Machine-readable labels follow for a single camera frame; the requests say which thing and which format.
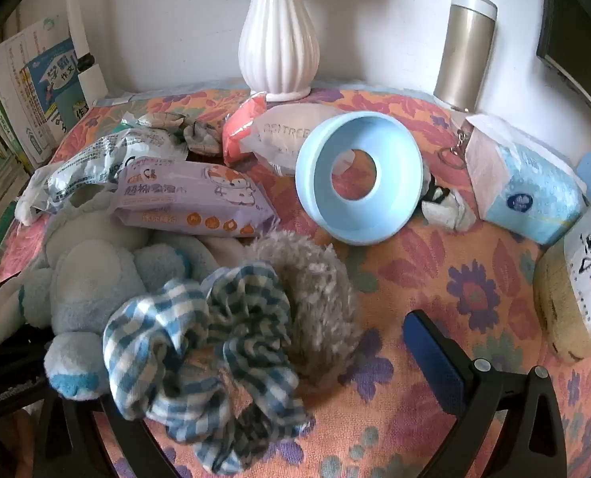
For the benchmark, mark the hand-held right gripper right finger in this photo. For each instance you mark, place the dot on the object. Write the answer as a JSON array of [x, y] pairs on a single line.
[[427, 353]]

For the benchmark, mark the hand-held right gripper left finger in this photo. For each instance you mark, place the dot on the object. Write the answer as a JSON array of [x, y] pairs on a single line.
[[121, 450]]

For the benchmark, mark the blue checkered cloth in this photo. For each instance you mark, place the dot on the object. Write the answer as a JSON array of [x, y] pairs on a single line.
[[196, 338]]

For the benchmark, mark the white zip bag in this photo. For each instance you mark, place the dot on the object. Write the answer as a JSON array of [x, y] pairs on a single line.
[[285, 134]]

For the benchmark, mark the floral tablecloth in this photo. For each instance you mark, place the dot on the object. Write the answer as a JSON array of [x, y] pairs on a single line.
[[450, 279]]

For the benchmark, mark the grey fluffy scrunchie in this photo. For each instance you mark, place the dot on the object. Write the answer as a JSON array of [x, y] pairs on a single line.
[[315, 298]]

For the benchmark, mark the blue white plush toy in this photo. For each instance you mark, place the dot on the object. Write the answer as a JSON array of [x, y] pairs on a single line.
[[96, 279]]

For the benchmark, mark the brown box with white label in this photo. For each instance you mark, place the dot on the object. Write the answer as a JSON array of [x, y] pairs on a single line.
[[559, 308]]

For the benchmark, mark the white black sock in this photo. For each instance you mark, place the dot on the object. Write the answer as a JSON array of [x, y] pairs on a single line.
[[445, 209]]

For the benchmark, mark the blue tissue pack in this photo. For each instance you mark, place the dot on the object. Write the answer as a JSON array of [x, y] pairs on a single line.
[[524, 194]]

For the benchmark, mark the crumpled white plastic packet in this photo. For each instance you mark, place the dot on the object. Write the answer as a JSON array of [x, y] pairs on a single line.
[[86, 164]]

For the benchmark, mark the purple wet wipes pack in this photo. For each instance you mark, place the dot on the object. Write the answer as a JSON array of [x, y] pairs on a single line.
[[191, 199]]

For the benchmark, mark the blue white workbook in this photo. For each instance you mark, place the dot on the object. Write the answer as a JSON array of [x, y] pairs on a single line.
[[41, 94]]

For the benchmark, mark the coral pink pouch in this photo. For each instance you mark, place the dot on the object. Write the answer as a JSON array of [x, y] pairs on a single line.
[[240, 129]]

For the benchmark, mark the crumpled clear wrapper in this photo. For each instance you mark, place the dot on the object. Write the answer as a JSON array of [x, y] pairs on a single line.
[[158, 119]]

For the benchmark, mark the gold thermos bottle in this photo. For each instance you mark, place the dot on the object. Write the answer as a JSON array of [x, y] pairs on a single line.
[[464, 55]]

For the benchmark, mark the grey sock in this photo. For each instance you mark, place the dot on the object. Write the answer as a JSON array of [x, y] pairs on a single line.
[[202, 138]]

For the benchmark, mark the black monitor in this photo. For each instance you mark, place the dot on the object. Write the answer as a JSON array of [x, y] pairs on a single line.
[[574, 45]]

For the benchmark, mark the white ribbed vase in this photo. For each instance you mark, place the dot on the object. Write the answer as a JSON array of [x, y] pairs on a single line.
[[278, 45]]

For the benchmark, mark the white desk lamp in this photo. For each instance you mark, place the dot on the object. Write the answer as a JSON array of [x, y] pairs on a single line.
[[89, 35]]

